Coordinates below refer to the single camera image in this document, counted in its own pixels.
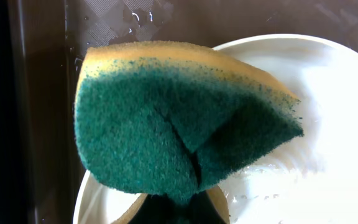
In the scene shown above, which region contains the green yellow sponge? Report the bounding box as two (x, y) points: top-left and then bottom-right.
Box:
(74, 41), (304, 223)

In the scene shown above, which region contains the white plate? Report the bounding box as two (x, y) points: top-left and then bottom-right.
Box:
(73, 34), (358, 223)

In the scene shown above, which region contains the brown serving tray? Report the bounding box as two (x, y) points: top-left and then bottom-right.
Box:
(7, 0), (358, 223)

